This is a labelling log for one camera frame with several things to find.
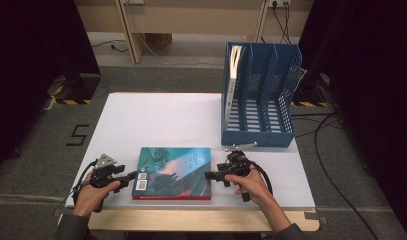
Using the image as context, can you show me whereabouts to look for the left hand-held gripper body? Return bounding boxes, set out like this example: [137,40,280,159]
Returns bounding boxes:
[88,153,129,190]

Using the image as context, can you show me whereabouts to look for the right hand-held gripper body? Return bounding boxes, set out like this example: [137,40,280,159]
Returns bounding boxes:
[216,141,259,203]

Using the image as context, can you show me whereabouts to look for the blue plastic file rack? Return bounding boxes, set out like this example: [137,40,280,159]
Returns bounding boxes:
[220,41,304,148]

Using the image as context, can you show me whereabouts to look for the teal cover book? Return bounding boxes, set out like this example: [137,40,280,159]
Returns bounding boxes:
[131,146,213,198]

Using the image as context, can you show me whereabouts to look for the red cover book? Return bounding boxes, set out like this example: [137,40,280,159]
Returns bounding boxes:
[132,195,212,202]

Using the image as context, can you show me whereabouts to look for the white picture-grid book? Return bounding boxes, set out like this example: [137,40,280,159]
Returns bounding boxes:
[223,44,244,130]

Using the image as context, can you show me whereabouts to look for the person's right hand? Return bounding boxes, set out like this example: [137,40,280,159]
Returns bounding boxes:
[223,167,274,210]

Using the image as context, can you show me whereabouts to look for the person's left hand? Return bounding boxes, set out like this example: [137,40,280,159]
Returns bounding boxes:
[72,169,122,219]

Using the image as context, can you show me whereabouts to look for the black stand base striped tape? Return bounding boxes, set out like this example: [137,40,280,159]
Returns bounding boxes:
[54,72,102,106]
[291,70,329,109]

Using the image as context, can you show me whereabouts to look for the black curtain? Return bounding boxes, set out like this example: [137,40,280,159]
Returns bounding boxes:
[296,0,407,236]
[0,0,102,176]

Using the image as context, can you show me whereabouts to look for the brown cardboard box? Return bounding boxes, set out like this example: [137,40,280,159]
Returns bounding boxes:
[144,32,173,48]

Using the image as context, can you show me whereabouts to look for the light wooden desk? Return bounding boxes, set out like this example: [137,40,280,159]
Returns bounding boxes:
[74,0,316,65]

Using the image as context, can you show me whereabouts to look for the left hand-held gripper cable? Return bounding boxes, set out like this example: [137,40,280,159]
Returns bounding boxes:
[70,159,99,205]

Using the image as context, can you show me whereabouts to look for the hand-held gripper cable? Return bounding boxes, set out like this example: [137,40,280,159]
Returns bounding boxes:
[246,160,274,197]
[70,159,99,205]

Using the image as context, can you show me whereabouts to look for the right hand-held gripper cable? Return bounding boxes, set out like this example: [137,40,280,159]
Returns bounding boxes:
[246,160,274,197]

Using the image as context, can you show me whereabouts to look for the long black floor cable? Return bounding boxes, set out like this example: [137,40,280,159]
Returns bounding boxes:
[312,112,381,240]

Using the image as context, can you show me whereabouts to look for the short black floor cable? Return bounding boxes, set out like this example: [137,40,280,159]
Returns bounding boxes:
[294,117,346,139]

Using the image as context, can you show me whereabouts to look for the white floor cable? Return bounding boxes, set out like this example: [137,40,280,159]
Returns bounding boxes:
[136,32,226,67]

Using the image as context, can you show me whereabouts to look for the black floor cable with plug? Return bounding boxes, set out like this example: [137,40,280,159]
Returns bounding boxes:
[91,39,130,54]

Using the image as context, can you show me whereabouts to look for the black power cable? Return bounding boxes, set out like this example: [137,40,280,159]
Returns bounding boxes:
[272,1,290,44]
[283,1,292,44]

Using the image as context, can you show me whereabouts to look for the white wall socket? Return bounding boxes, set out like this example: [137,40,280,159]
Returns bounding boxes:
[268,0,292,9]

